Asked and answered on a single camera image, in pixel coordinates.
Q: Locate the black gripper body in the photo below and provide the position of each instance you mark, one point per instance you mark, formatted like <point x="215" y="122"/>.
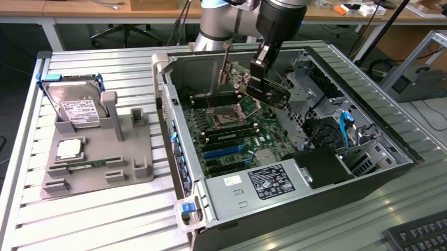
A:
<point x="279" y="21"/>

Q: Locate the black graphics card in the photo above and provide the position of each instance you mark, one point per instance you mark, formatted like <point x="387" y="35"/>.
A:
<point x="238" y="75"/>

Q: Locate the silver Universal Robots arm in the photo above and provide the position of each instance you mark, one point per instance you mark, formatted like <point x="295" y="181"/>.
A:
<point x="216" y="21"/>

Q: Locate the metal socket cover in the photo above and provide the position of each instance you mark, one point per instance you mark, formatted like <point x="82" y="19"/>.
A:
<point x="252" y="108"/>

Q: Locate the silver disk bay cage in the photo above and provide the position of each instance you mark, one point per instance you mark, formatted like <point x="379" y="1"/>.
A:
<point x="303" y="94"/>

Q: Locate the empty black RAM slot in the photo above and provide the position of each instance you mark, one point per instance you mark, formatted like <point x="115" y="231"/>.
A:
<point x="216" y="104"/>
<point x="212" y="98"/>

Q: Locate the thin locking lever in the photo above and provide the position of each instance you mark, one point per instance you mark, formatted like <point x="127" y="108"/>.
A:
<point x="208" y="103"/>

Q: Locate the CPU socket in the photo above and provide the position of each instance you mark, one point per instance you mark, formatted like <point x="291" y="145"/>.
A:
<point x="224" y="117"/>

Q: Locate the orange and white box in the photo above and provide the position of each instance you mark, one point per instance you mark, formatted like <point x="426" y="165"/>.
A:
<point x="341" y="10"/>

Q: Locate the green motherboard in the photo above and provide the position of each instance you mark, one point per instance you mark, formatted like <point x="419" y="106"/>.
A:
<point x="268" y="130"/>

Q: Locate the black RAM stick with label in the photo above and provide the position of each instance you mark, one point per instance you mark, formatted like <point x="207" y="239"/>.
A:
<point x="230" y="134"/>

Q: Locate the black expansion slot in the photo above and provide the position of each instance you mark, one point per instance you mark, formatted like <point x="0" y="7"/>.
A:
<point x="220" y="146"/>
<point x="227" y="168"/>

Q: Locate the silver chipset heat sink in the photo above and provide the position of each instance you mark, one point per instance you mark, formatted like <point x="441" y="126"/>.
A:
<point x="266" y="157"/>

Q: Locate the blue expansion slot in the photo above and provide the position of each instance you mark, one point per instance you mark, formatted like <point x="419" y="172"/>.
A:
<point x="222" y="153"/>

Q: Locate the black stand pole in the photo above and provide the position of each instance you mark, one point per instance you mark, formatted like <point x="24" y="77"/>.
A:
<point x="387" y="23"/>

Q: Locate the small black device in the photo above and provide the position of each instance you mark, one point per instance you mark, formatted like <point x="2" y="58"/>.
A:
<point x="386" y="3"/>

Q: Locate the black plastic shroud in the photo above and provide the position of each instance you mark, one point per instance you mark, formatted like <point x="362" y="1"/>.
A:
<point x="314" y="167"/>

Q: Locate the black office chair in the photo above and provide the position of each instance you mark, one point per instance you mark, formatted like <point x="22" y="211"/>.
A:
<point x="126" y="31"/>

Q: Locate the brown cardboard box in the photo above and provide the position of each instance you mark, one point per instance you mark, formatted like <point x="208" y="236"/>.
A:
<point x="433" y="4"/>

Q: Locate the silver perforated disk bay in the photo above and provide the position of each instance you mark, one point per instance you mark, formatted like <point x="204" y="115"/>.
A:
<point x="366" y="162"/>

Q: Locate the gray power supply unit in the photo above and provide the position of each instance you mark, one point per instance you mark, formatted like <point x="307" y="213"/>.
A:
<point x="223" y="201"/>

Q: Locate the black open PC case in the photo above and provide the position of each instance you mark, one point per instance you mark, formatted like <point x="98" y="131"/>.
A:
<point x="314" y="209"/>

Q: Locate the gray parts rack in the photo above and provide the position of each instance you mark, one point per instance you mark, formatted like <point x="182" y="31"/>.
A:
<point x="98" y="146"/>

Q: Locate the blue case latch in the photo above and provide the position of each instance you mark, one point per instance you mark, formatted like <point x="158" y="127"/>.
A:
<point x="186" y="209"/>

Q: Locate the hard disk in blue carrier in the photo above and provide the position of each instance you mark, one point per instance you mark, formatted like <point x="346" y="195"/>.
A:
<point x="70" y="96"/>

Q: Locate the green RAM stick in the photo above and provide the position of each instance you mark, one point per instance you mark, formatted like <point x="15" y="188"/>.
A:
<point x="87" y="164"/>

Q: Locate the silver CPU chip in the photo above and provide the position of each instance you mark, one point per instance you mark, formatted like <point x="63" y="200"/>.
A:
<point x="70" y="149"/>

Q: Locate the black keyboard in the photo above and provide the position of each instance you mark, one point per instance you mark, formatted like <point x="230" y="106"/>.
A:
<point x="422" y="235"/>

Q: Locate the aluminium profile frame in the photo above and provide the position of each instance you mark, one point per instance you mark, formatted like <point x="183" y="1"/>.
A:
<point x="421" y="49"/>

